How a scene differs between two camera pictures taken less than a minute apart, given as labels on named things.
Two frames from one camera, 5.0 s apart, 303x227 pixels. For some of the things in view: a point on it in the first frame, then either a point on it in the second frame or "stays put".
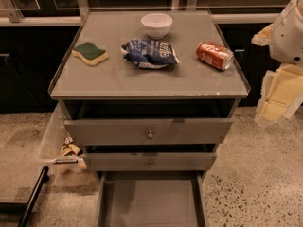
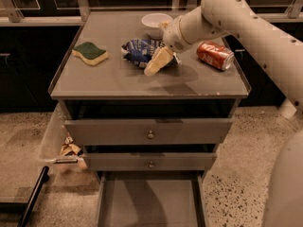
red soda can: (216, 56) stays put
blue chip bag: (150, 54) stays put
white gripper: (288, 35) to (171, 36)
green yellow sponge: (90, 53) stays put
